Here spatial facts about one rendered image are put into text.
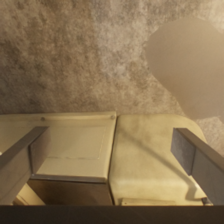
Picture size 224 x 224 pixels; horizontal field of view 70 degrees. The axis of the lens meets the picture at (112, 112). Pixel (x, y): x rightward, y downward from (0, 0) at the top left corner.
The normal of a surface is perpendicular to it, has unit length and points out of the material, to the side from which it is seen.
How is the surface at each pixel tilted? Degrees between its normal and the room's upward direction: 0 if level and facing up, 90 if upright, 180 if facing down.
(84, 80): 0
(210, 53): 0
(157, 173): 90
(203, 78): 0
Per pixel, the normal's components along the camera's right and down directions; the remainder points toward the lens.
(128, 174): -0.13, -0.78
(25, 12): -0.12, 0.62
